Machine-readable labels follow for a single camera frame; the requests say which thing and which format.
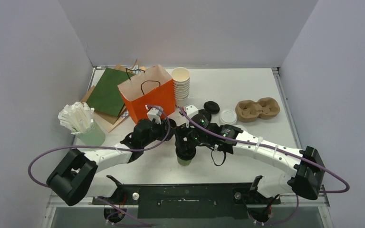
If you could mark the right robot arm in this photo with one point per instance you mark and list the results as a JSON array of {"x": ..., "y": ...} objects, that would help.
[{"x": 302, "y": 170}]

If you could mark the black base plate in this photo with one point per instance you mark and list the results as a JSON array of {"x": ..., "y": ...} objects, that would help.
[{"x": 209, "y": 200}]

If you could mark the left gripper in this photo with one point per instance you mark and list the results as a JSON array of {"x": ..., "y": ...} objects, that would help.
[{"x": 164, "y": 128}]

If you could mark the green cup holder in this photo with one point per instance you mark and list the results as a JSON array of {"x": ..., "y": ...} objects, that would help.
[{"x": 93, "y": 136}]

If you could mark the stack of paper cups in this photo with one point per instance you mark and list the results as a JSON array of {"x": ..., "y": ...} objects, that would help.
[{"x": 181, "y": 83}]

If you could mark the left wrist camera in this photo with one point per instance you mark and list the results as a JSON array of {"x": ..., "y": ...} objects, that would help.
[{"x": 154, "y": 113}]

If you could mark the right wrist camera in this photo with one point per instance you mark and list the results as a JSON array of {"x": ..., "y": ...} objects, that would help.
[{"x": 189, "y": 112}]

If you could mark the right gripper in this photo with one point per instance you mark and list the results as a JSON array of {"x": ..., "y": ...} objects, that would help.
[{"x": 184, "y": 147}]

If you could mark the stack of pulp cup carriers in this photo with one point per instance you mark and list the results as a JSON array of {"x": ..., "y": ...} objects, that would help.
[{"x": 249, "y": 111}]

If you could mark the black plastic lid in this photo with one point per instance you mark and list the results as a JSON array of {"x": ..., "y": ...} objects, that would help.
[{"x": 187, "y": 154}]

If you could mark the checkered paper bag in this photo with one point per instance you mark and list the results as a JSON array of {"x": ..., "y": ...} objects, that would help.
[{"x": 124, "y": 115}]

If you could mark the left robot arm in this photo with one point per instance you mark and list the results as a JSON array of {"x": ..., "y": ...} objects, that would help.
[{"x": 75, "y": 177}]

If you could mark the loose black lid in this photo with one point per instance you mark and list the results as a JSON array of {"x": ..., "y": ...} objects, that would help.
[{"x": 206, "y": 114}]

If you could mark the brown paper bags stack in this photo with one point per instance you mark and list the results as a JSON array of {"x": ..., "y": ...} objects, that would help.
[{"x": 106, "y": 121}]

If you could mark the green paper bag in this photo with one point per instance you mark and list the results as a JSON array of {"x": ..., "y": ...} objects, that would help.
[{"x": 106, "y": 97}]

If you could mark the white plastic lid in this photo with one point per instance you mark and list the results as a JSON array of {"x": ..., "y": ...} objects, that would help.
[{"x": 242, "y": 127}]

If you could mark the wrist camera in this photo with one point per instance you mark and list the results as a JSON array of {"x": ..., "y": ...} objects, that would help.
[
  {"x": 189, "y": 112},
  {"x": 154, "y": 113}
]

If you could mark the white wrapped straws bundle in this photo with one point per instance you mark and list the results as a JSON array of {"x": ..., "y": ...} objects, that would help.
[{"x": 78, "y": 117}]

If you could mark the orange paper bag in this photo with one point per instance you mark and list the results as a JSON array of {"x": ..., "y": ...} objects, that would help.
[{"x": 152, "y": 87}]

